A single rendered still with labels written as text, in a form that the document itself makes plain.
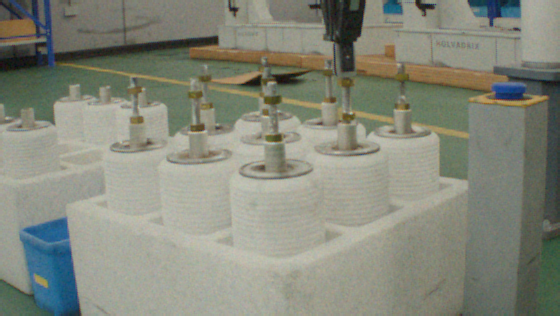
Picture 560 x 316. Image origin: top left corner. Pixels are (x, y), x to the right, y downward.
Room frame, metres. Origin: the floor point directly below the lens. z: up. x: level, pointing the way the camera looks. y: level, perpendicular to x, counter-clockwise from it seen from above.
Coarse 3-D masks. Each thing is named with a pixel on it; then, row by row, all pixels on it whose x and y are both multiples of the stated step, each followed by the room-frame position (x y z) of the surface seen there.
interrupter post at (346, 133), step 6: (342, 126) 0.79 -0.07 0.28; (348, 126) 0.79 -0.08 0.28; (354, 126) 0.80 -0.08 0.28; (342, 132) 0.79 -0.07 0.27; (348, 132) 0.79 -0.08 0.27; (354, 132) 0.79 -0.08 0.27; (342, 138) 0.79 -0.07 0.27; (348, 138) 0.79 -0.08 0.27; (354, 138) 0.79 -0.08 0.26; (342, 144) 0.79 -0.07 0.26; (348, 144) 0.79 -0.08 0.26; (354, 144) 0.79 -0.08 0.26; (342, 150) 0.79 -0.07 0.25; (348, 150) 0.79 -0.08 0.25
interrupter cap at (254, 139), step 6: (258, 132) 0.91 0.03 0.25; (288, 132) 0.91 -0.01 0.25; (294, 132) 0.90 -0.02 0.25; (240, 138) 0.88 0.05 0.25; (246, 138) 0.88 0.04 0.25; (252, 138) 0.88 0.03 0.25; (258, 138) 0.89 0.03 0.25; (288, 138) 0.87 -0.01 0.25; (294, 138) 0.86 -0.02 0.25; (300, 138) 0.87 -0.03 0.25; (246, 144) 0.86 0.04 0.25; (252, 144) 0.85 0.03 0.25; (258, 144) 0.85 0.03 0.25
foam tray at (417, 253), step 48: (96, 240) 0.82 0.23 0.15; (144, 240) 0.75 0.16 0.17; (192, 240) 0.71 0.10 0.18; (336, 240) 0.69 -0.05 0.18; (384, 240) 0.72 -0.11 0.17; (432, 240) 0.80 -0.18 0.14; (96, 288) 0.84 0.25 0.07; (144, 288) 0.76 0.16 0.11; (192, 288) 0.70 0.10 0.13; (240, 288) 0.65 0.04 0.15; (288, 288) 0.61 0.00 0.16; (336, 288) 0.66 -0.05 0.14; (384, 288) 0.72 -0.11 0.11; (432, 288) 0.80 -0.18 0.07
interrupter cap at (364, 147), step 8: (320, 144) 0.82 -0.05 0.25; (328, 144) 0.82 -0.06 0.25; (336, 144) 0.82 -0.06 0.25; (360, 144) 0.82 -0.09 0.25; (368, 144) 0.81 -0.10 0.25; (376, 144) 0.81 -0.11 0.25; (320, 152) 0.78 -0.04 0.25; (328, 152) 0.77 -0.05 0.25; (336, 152) 0.77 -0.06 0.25; (344, 152) 0.77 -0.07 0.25; (352, 152) 0.77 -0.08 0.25; (360, 152) 0.77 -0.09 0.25; (368, 152) 0.77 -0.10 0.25
